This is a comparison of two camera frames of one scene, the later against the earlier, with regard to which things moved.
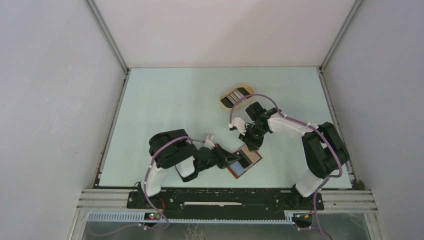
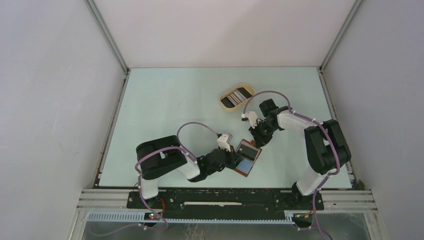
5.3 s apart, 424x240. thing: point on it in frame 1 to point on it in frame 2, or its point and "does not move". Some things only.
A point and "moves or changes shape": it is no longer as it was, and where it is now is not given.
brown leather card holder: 248,159 moves or changes shape
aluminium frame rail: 90,199 does not move
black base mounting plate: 224,201 does not move
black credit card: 244,161 to 247,151
